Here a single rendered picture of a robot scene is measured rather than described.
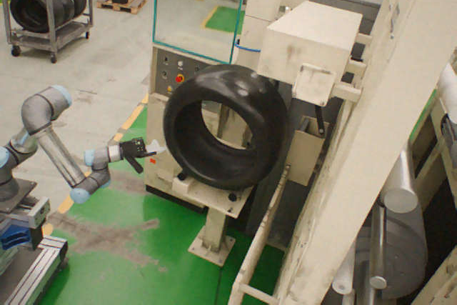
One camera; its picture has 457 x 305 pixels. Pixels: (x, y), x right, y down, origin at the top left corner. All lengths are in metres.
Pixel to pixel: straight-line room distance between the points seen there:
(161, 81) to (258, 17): 1.00
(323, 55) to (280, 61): 0.12
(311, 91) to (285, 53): 0.16
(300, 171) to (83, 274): 1.51
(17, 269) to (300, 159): 1.66
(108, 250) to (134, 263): 0.21
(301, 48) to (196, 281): 1.81
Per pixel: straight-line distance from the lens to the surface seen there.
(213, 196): 1.83
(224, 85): 1.43
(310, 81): 0.95
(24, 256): 2.40
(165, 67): 2.40
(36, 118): 1.57
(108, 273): 2.50
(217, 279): 2.50
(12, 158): 1.93
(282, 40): 1.04
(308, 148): 1.78
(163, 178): 2.80
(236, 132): 1.93
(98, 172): 1.69
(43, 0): 5.09
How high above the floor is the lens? 2.03
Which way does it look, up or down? 32 degrees down
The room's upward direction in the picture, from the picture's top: 11 degrees clockwise
